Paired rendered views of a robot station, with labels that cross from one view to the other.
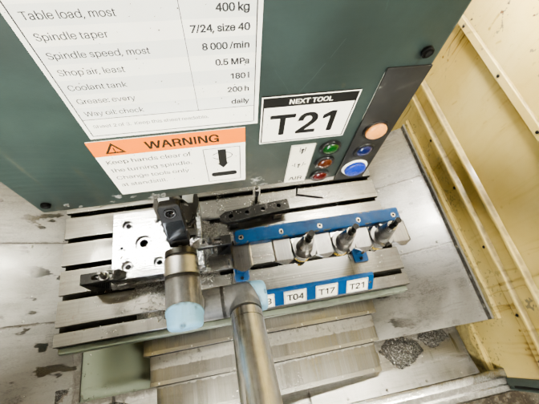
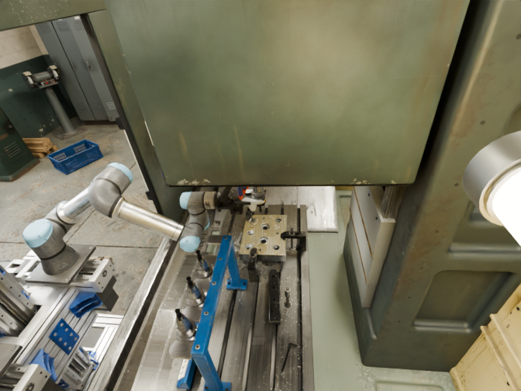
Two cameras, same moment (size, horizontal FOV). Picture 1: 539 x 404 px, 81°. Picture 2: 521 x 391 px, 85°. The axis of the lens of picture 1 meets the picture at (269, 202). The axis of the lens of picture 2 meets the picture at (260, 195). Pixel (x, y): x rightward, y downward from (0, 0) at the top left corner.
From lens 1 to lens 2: 100 cm
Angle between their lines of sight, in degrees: 68
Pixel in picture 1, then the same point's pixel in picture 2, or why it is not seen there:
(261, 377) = (142, 212)
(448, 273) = not seen: outside the picture
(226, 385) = (181, 285)
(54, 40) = not seen: hidden behind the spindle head
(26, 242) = (298, 202)
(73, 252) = (275, 208)
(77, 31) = not seen: hidden behind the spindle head
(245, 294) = (189, 230)
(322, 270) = (212, 345)
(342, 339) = (163, 375)
